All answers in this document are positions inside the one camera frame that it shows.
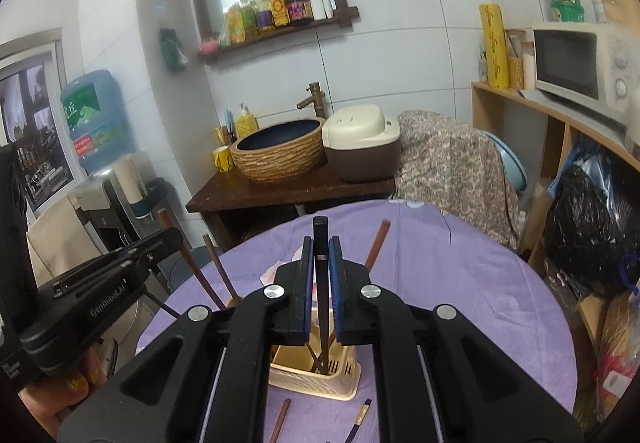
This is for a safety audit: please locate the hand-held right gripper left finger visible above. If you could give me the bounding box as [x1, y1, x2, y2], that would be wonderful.
[59, 235, 316, 443]

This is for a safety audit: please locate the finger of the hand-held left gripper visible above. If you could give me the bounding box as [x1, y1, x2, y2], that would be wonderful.
[51, 226, 184, 300]
[0, 142, 30, 340]

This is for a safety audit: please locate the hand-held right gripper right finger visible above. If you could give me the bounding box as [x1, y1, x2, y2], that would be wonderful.
[327, 235, 584, 443]

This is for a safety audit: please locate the dark chopstick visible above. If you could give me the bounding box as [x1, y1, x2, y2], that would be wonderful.
[313, 216, 330, 375]
[342, 398, 373, 443]
[144, 289, 179, 317]

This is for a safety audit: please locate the beige plastic utensil holder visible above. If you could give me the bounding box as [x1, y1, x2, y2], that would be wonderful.
[268, 307, 362, 402]

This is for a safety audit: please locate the person's left hand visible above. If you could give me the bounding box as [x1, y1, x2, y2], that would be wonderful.
[17, 338, 119, 425]

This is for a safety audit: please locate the beige board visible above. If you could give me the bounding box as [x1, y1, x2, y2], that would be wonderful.
[27, 198, 84, 285]

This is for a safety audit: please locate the water dispenser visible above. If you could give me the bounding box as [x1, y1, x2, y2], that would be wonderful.
[69, 163, 174, 295]

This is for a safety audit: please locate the beige roll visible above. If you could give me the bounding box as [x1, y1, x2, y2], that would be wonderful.
[112, 155, 149, 205]

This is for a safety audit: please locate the dark wooden vanity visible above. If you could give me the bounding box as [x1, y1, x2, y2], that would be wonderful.
[185, 168, 399, 250]

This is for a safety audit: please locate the window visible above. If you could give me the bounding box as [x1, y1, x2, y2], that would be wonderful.
[0, 40, 87, 225]

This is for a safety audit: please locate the purple floral tablecloth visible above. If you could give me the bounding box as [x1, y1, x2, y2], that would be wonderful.
[135, 199, 581, 443]

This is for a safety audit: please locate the yellow cup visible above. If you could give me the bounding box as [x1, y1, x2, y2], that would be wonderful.
[212, 145, 236, 173]

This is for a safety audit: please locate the blue water jug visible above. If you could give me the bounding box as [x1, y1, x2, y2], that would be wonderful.
[59, 68, 136, 175]

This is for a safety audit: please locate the woven sink basin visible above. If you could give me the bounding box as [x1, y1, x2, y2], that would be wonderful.
[229, 118, 327, 184]

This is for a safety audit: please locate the white and brown rice cooker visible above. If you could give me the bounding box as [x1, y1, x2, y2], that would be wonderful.
[321, 104, 403, 183]

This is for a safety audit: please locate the yellow soap bottle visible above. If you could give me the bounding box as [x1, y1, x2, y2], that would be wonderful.
[234, 102, 260, 140]

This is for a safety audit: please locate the floral cloth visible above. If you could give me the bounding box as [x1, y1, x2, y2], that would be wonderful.
[394, 110, 524, 250]

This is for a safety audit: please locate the bronze faucet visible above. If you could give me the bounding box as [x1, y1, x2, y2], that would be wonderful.
[295, 82, 329, 119]

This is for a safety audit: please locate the light blue plastic basin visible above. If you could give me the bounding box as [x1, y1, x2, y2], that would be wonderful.
[472, 130, 529, 194]

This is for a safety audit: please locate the wooden shelf unit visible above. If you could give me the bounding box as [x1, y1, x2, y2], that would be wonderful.
[470, 80, 640, 350]

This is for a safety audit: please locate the black plastic bag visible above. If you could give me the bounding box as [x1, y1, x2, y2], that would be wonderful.
[543, 162, 640, 295]

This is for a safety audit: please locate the row of condiment bottles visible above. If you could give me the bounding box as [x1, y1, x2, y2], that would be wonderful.
[218, 0, 335, 49]

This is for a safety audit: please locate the blue plastic bag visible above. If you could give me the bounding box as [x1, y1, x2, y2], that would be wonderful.
[564, 132, 612, 175]

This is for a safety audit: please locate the clear jar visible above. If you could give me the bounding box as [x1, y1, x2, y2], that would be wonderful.
[504, 28, 539, 92]

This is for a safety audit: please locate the clear bag of packets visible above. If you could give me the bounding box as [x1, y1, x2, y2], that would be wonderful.
[594, 283, 640, 425]

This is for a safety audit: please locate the yellow roll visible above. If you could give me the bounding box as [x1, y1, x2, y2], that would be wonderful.
[478, 2, 511, 89]

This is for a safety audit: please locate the white microwave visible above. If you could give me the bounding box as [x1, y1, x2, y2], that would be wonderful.
[530, 20, 640, 125]

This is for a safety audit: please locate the beige lidded jar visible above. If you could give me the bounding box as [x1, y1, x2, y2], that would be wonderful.
[590, 0, 621, 24]

